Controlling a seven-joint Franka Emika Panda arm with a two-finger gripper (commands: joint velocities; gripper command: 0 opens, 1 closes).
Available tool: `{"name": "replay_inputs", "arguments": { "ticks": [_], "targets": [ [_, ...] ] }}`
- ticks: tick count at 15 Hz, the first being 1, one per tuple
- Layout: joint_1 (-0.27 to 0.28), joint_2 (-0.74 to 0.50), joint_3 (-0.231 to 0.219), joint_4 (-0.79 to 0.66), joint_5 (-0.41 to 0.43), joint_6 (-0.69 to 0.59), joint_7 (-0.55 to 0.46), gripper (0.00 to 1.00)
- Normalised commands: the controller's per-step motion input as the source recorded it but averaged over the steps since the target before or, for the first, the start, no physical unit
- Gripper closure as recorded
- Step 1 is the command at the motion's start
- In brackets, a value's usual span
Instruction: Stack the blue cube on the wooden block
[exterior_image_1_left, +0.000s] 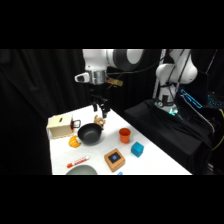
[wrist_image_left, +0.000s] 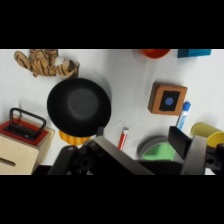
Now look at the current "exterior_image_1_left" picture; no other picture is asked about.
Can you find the black cloth covered stand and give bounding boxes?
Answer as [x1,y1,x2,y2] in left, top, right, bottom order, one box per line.
[123,98,215,176]

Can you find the yellow cable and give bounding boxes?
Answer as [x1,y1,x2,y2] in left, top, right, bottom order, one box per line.
[211,109,224,152]

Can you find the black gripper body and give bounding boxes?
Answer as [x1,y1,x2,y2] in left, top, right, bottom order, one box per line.
[89,83,109,108]

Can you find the tan wooden toy figure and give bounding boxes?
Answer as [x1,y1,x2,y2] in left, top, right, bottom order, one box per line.
[93,114,107,131]

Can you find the red and white marker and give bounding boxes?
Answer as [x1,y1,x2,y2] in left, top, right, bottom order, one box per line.
[66,155,91,169]

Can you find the orange cup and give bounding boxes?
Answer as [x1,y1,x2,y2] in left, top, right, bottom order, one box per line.
[118,127,132,145]

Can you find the light wooden box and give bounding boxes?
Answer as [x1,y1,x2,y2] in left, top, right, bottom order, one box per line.
[46,113,75,140]

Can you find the black pan with handle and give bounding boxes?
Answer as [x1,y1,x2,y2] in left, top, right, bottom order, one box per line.
[71,119,103,146]

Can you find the black curtain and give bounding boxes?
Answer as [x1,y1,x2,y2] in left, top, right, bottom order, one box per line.
[0,49,224,176]

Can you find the grey green bowl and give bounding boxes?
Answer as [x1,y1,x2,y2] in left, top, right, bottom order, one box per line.
[65,164,99,176]

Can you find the wooden block with blue centre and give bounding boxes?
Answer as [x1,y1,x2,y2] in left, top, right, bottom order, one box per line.
[103,148,127,173]

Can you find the blue cube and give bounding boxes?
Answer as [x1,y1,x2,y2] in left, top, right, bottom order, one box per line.
[130,141,145,158]

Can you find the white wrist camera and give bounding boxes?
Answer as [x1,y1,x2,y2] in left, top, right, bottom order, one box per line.
[74,72,91,84]

